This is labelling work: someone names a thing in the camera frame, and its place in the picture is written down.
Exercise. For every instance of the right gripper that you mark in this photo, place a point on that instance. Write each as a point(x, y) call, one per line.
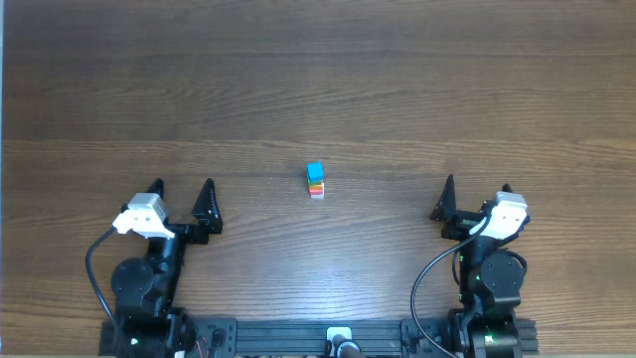
point(459, 226)

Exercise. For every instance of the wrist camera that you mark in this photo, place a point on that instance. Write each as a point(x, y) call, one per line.
point(502, 216)
point(144, 216)

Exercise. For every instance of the mounting rail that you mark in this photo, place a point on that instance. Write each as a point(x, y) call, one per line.
point(288, 338)

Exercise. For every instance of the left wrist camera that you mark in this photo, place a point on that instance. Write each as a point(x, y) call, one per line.
point(144, 216)

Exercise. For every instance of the green cube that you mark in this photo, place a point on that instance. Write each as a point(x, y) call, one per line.
point(315, 181)

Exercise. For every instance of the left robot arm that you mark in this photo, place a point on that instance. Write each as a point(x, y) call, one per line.
point(131, 283)

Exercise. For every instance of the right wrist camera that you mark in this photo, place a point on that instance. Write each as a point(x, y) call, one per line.
point(502, 216)

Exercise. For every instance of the blue cube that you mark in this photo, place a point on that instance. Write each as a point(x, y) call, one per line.
point(316, 171)

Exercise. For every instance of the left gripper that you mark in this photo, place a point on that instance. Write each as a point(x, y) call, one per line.
point(191, 233)

